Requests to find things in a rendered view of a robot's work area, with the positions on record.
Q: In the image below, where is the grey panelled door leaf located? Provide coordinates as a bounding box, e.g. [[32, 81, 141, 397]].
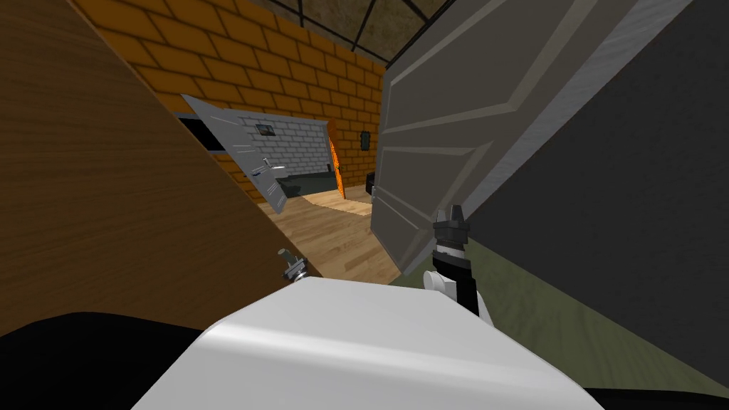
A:
[[369, 0, 647, 278]]

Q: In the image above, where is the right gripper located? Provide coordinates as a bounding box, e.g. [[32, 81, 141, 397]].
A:
[[432, 204, 472, 246]]

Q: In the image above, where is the white panelled door leaf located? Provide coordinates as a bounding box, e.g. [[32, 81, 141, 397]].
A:
[[181, 93, 289, 215]]

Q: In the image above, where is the black window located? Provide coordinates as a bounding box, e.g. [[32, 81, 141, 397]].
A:
[[175, 112, 230, 155]]

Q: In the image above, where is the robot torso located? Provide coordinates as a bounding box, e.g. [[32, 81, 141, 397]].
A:
[[130, 248, 606, 410]]

